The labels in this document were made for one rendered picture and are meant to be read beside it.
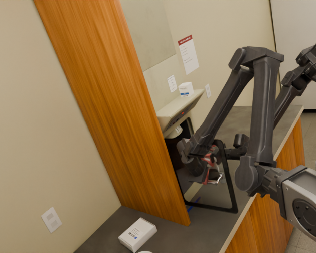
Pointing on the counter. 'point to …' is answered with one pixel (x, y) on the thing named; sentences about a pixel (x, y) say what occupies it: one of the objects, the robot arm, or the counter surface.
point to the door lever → (215, 180)
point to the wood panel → (115, 102)
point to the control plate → (179, 116)
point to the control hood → (177, 108)
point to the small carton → (186, 89)
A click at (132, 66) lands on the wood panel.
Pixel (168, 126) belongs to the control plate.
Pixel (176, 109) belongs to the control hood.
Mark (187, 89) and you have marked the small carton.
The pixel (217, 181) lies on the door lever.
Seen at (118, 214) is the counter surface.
